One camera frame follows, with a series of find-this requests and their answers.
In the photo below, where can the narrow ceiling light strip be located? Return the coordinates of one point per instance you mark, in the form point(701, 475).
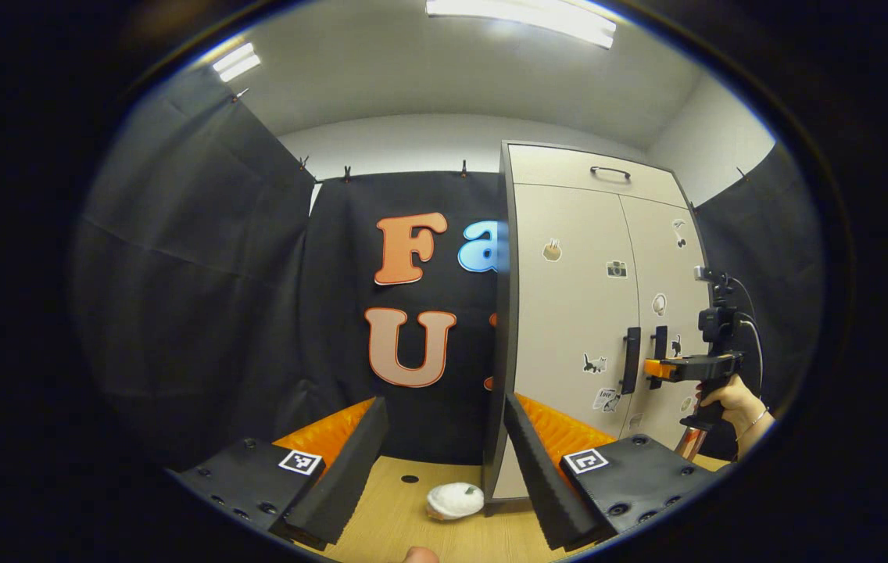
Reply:
point(237, 62)

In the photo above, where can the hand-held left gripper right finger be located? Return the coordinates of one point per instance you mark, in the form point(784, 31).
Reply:
point(538, 469)

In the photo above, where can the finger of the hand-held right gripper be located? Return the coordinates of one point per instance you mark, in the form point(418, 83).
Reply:
point(702, 366)

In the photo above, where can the cabinet door with camera sticker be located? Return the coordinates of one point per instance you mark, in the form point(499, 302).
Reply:
point(569, 313)

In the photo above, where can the black backdrop cloth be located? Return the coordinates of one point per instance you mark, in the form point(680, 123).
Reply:
point(202, 313)

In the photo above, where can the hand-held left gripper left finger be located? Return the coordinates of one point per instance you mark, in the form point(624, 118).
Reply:
point(350, 469)

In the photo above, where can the wide ceiling light panel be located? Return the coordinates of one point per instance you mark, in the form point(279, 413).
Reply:
point(522, 17)

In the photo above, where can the white round fuzzy object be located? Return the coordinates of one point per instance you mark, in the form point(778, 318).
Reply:
point(452, 500)

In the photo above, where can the cabinet door with lizard sticker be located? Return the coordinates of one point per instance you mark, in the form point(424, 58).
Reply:
point(671, 266)

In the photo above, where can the white double-door shoe cabinet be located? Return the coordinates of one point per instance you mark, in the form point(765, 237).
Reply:
point(503, 313)

